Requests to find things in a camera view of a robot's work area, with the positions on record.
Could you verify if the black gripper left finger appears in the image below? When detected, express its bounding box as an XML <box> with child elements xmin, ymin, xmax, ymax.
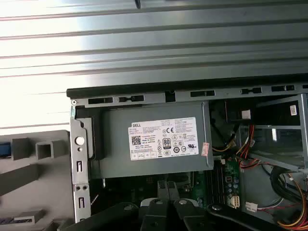
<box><xmin>63</xmin><ymin>181</ymin><xmax>170</xmax><ymax>231</ymax></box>

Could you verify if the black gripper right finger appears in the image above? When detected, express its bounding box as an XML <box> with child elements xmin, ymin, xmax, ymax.
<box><xmin>167</xmin><ymin>181</ymin><xmax>291</xmax><ymax>231</ymax></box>

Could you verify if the coloured power wire black connector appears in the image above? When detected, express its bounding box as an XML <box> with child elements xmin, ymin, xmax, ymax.
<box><xmin>276</xmin><ymin>172</ymin><xmax>308</xmax><ymax>231</ymax></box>

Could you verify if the hard disk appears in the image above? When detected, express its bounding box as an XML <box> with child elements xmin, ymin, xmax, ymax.
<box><xmin>0</xmin><ymin>142</ymin><xmax>12</xmax><ymax>159</ymax></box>

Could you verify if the black RAM slot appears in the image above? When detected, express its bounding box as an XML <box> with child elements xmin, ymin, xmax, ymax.
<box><xmin>216</xmin><ymin>166</ymin><xmax>220</xmax><ymax>207</ymax></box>
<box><xmin>219</xmin><ymin>166</ymin><xmax>226</xmax><ymax>207</ymax></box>
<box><xmin>211</xmin><ymin>166</ymin><xmax>217</xmax><ymax>207</ymax></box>
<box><xmin>207</xmin><ymin>166</ymin><xmax>212</xmax><ymax>207</ymax></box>

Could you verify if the cream board connector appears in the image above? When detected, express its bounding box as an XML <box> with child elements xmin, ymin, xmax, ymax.
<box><xmin>230</xmin><ymin>195</ymin><xmax>241</xmax><ymax>208</ymax></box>

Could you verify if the green motherboard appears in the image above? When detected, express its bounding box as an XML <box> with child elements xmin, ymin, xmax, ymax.
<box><xmin>89</xmin><ymin>157</ymin><xmax>243</xmax><ymax>211</ymax></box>

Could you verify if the grey power supply unit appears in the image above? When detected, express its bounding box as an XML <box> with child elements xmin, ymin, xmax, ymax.
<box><xmin>74</xmin><ymin>101</ymin><xmax>215</xmax><ymax>180</ymax></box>

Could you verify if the black open PC case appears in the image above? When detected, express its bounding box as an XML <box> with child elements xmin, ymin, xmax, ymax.
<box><xmin>66</xmin><ymin>83</ymin><xmax>308</xmax><ymax>231</ymax></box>

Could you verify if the grey parts rack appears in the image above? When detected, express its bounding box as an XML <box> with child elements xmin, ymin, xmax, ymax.
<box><xmin>0</xmin><ymin>129</ymin><xmax>73</xmax><ymax>231</ymax></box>

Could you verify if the metal drive cage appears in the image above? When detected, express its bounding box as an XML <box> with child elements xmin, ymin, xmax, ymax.
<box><xmin>240</xmin><ymin>93</ymin><xmax>308</xmax><ymax>174</ymax></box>

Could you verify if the white connector red wire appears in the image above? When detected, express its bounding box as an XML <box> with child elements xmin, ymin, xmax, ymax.
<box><xmin>244</xmin><ymin>201</ymin><xmax>293</xmax><ymax>218</ymax></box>

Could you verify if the yellow black wire bundle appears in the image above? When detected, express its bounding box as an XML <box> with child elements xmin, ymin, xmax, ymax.
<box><xmin>212</xmin><ymin>134</ymin><xmax>241</xmax><ymax>154</ymax></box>

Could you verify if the orange red wire bundle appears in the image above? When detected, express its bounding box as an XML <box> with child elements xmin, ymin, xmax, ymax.
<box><xmin>235</xmin><ymin>124</ymin><xmax>256</xmax><ymax>167</ymax></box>

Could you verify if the thick black cable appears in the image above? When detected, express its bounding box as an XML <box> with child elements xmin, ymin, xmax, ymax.
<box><xmin>270</xmin><ymin>165</ymin><xmax>308</xmax><ymax>211</ymax></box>

